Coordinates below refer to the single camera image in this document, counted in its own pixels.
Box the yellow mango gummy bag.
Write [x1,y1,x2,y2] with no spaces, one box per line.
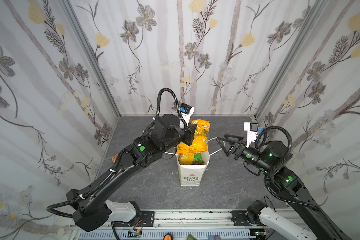
[177,119,211,154]

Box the white paper bag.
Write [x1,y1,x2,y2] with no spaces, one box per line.
[176,148,222,187]

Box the large yellow snack bag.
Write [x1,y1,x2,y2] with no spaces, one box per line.
[178,153,195,165]

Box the green snack bag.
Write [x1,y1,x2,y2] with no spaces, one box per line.
[192,153,205,165]

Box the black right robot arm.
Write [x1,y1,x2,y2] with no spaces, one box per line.
[217,126,349,240]

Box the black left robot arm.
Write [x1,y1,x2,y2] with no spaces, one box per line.
[47,88,196,232]

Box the orange snack packet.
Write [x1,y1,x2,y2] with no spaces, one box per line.
[112,155,118,163]

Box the orange button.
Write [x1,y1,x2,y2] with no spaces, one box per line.
[164,234,174,240]

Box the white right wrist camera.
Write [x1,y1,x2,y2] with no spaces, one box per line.
[244,122,264,147]

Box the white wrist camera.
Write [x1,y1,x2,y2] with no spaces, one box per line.
[180,103,195,125]
[244,122,264,147]

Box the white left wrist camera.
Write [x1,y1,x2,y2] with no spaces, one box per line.
[180,103,195,125]

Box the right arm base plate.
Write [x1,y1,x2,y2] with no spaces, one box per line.
[231,211,259,227]

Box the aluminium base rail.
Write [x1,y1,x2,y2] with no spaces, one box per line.
[68,209,322,240]

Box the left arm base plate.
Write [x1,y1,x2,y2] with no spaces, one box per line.
[112,211,155,228]

